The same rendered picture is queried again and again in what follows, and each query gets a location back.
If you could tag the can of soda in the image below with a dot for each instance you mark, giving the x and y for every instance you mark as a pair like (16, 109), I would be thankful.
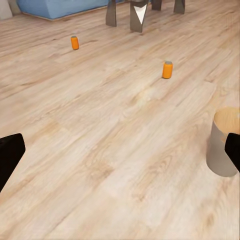
(74, 41)
(167, 70)

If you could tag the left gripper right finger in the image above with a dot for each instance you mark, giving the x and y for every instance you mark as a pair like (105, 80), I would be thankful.
(232, 148)

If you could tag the trash can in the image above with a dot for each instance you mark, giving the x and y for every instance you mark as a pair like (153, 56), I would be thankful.
(225, 121)

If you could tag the coffee table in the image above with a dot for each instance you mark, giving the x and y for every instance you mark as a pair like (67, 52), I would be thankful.
(138, 9)

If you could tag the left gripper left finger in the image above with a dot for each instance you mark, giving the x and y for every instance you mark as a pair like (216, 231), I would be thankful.
(12, 148)

